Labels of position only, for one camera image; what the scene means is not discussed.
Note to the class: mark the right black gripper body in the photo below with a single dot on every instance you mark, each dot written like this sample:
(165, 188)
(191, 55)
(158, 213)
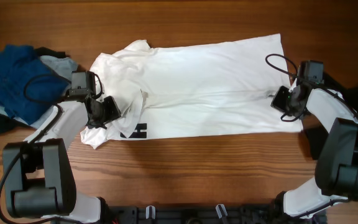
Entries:
(282, 102)

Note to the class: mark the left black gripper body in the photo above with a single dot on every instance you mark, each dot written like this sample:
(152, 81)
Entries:
(107, 112)

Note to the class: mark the white t-shirt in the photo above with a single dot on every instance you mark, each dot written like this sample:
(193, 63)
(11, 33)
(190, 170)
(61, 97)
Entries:
(200, 90)

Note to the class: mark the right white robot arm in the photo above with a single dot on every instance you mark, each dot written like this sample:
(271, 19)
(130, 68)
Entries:
(335, 178)

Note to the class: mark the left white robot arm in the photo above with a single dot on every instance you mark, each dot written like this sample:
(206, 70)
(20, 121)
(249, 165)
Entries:
(38, 182)

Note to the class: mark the black garment with logo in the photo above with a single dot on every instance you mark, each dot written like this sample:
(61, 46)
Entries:
(317, 136)

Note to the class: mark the blue folded garment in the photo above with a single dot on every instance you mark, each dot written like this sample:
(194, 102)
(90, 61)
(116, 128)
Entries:
(28, 87)

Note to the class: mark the black folded garment left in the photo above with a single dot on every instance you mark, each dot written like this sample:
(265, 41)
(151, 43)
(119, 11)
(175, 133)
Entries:
(6, 123)

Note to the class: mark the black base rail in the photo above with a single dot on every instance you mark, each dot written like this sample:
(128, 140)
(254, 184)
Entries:
(246, 214)

